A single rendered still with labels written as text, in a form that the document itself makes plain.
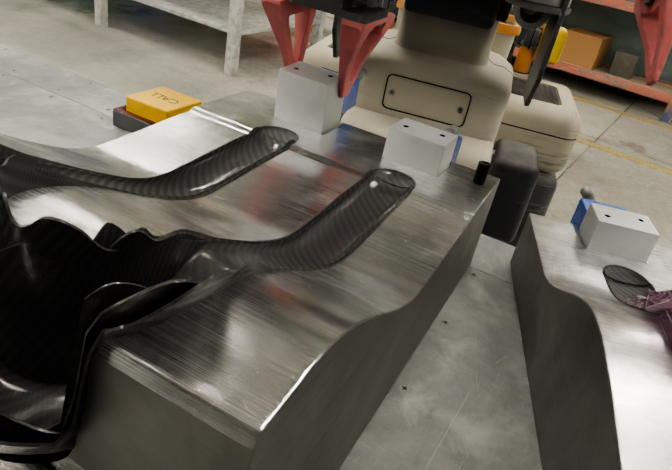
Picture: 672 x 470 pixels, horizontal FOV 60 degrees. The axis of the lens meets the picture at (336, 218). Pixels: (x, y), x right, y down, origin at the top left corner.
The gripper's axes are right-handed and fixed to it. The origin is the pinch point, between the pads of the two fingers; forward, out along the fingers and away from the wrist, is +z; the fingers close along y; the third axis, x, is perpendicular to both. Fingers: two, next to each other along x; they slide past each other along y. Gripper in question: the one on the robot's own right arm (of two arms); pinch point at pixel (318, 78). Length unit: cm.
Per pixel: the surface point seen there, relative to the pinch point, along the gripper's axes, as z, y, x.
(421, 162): 2.8, 11.9, -3.2
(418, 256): 3.6, 16.2, -15.0
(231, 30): 78, -177, 241
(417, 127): 0.9, 10.2, -1.0
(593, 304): 2.5, 26.7, -14.1
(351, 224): 4.1, 10.8, -13.7
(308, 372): -2.3, 17.2, -32.9
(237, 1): 62, -175, 242
